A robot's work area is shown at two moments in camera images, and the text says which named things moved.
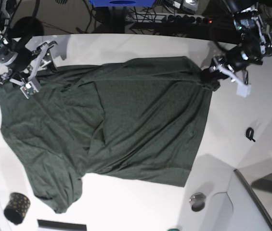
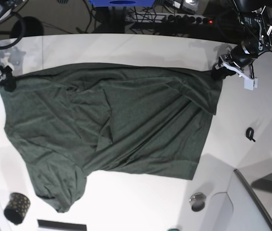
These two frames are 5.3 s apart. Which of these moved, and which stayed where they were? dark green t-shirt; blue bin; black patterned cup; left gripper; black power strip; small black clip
Moved: dark green t-shirt; left gripper
Stayed: black power strip; small black clip; black patterned cup; blue bin
